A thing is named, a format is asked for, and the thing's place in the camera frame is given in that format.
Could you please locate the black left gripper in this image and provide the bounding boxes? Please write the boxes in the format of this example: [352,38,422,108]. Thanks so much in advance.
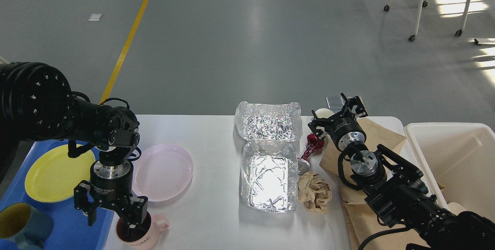
[73,160,149,239]

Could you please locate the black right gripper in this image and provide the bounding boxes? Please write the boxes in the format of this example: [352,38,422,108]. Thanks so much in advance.
[308,93,368,151]

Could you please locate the pink mug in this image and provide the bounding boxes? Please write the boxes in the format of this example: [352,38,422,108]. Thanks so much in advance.
[115,213,170,250]

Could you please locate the pink plastic plate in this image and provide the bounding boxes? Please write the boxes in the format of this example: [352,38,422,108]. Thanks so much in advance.
[131,144,193,202]

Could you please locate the teal mug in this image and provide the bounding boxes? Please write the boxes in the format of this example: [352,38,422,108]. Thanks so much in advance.
[0,202,54,250]

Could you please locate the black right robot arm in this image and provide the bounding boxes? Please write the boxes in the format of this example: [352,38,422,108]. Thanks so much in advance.
[308,94,495,250]

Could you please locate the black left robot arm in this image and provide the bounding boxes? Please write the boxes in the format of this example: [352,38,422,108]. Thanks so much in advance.
[0,62,148,232]

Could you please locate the small grey metal plate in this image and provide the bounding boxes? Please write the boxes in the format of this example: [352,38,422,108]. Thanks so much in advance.
[326,95,363,112]

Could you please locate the white paper cup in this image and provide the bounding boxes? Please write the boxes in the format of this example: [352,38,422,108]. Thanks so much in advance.
[314,109,334,119]

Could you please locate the red foil wrapper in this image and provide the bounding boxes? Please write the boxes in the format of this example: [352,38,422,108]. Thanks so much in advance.
[301,133,325,161]

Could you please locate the blue plastic tray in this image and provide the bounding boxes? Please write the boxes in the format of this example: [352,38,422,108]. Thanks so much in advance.
[0,140,114,250]

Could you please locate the yellow plastic plate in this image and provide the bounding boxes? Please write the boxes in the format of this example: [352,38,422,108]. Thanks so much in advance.
[24,145,96,203]

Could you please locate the open aluminium foil container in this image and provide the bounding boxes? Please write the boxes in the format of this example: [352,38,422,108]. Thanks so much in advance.
[235,101,302,214]

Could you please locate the crumpled brown paper ball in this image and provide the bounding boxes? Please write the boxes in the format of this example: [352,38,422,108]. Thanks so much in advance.
[297,172,333,214]

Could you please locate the brown paper bag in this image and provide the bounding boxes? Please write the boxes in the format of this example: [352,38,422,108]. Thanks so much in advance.
[319,117,427,250]

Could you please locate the white plastic bin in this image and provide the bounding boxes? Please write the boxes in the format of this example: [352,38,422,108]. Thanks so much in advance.
[404,122,495,221]

